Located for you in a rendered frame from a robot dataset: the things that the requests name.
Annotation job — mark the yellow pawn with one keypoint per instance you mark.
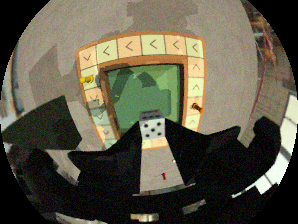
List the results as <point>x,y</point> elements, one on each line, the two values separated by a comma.
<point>87,78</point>

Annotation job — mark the white die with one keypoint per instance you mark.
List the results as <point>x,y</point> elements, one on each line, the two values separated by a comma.
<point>152,124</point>

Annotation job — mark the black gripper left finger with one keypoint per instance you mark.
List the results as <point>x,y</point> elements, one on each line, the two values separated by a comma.
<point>122,159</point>

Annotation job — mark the orange pawn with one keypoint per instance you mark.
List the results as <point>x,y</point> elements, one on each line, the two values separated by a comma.
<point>195,106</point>

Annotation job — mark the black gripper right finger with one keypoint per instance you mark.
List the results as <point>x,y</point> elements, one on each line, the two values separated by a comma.
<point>191,149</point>

